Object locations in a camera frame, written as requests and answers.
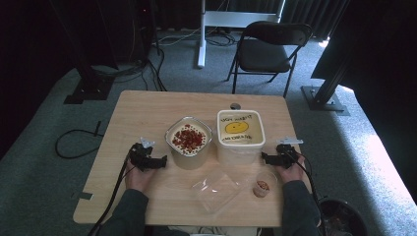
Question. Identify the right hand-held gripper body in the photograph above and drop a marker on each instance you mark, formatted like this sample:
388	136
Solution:
286	157

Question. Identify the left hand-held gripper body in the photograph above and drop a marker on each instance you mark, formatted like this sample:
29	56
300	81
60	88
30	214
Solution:
142	159

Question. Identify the small clear cup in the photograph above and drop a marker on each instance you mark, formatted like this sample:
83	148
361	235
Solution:
262	188

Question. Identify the clear container with red bits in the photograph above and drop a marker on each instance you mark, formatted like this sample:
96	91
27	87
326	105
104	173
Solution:
188	141

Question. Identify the white square tub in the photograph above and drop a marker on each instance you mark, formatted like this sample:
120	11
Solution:
240	131

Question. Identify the clear plastic bag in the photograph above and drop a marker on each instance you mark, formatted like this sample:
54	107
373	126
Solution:
214	191

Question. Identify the person's right hand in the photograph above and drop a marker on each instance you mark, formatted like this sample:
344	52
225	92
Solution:
291	175

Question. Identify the person's left hand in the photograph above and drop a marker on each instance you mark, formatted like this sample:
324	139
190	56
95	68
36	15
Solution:
137	180

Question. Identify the grey table grommet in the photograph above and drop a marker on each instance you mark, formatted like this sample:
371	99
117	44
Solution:
235	106

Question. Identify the black slanted stand with base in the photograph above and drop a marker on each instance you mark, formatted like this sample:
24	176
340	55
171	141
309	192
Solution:
323	98

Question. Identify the grey tape piece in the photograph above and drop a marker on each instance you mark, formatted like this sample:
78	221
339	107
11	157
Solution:
83	195

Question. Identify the black round bin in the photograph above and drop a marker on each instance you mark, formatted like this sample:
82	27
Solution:
341	218

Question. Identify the black stand with flat base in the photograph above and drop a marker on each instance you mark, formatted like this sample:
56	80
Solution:
90	88

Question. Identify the black folding chair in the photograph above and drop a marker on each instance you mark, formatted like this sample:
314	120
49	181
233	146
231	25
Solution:
265	55

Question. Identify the white metal stand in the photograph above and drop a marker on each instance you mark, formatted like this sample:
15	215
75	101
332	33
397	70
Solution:
229	19

